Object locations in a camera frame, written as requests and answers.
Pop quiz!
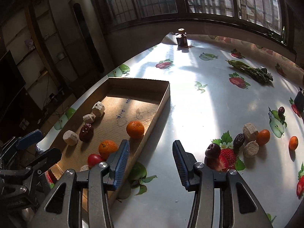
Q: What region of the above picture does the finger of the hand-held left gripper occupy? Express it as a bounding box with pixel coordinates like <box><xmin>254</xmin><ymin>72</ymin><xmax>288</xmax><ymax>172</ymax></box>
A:
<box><xmin>25</xmin><ymin>148</ymin><xmax>62</xmax><ymax>171</ymax></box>
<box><xmin>2</xmin><ymin>129</ymin><xmax>44</xmax><ymax>156</ymax></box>

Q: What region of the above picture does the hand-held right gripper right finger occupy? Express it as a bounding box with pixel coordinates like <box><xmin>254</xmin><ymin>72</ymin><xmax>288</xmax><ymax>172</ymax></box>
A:
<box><xmin>172</xmin><ymin>140</ymin><xmax>273</xmax><ymax>228</ymax></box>

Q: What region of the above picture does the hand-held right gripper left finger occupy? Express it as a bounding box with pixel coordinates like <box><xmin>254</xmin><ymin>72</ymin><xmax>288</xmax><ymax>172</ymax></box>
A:
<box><xmin>30</xmin><ymin>140</ymin><xmax>131</xmax><ymax>228</ymax></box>

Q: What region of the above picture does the large orange mandarin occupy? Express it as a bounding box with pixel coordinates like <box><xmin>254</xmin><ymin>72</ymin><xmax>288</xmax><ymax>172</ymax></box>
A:
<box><xmin>98</xmin><ymin>140</ymin><xmax>118</xmax><ymax>161</ymax></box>

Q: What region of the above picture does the red cherry tomato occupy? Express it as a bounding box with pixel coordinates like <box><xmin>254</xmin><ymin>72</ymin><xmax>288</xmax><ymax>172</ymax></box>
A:
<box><xmin>87</xmin><ymin>154</ymin><xmax>104</xmax><ymax>168</ymax></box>

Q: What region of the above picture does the large wrinkled red date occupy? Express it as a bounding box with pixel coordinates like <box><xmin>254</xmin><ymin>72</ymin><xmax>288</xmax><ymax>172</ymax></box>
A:
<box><xmin>79</xmin><ymin>123</ymin><xmax>94</xmax><ymax>142</ymax></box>

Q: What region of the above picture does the shallow cardboard box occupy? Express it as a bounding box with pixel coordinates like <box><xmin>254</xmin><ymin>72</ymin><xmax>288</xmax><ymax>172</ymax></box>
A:
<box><xmin>49</xmin><ymin>77</ymin><xmax>171</xmax><ymax>215</ymax></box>

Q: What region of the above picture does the dark wrinkled date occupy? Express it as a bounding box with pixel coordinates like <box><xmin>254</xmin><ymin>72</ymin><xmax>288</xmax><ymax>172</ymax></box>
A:
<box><xmin>233</xmin><ymin>133</ymin><xmax>245</xmax><ymax>148</ymax></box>

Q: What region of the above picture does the fruit-printed tablecloth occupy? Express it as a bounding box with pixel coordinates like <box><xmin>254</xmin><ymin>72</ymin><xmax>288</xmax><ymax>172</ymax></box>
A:
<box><xmin>38</xmin><ymin>32</ymin><xmax>304</xmax><ymax>228</ymax></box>

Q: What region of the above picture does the beige cake block back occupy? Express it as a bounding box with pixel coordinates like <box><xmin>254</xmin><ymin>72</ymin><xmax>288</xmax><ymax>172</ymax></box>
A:
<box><xmin>243</xmin><ymin>123</ymin><xmax>259</xmax><ymax>142</ymax></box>

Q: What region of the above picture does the small purple toy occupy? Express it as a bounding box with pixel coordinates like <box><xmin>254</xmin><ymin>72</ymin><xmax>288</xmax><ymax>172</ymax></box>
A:
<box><xmin>24</xmin><ymin>39</ymin><xmax>36</xmax><ymax>51</ymax></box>

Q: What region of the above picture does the green leafy vegetable bunch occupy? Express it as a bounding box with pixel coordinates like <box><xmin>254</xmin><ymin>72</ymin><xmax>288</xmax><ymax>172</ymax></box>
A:
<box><xmin>227</xmin><ymin>60</ymin><xmax>273</xmax><ymax>84</ymax></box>

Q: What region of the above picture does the white tower air conditioner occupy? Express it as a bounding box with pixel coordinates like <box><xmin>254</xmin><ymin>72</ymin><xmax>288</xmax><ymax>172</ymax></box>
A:
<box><xmin>69</xmin><ymin>0</ymin><xmax>105</xmax><ymax>76</ymax></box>

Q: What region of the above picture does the dark glass jar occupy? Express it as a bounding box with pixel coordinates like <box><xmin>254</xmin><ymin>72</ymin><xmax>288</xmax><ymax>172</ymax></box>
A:
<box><xmin>176</xmin><ymin>28</ymin><xmax>188</xmax><ymax>47</ymax></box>

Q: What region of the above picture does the black plastic container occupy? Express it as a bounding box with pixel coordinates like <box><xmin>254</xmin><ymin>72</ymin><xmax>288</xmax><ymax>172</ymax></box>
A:
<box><xmin>294</xmin><ymin>90</ymin><xmax>304</xmax><ymax>113</ymax></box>

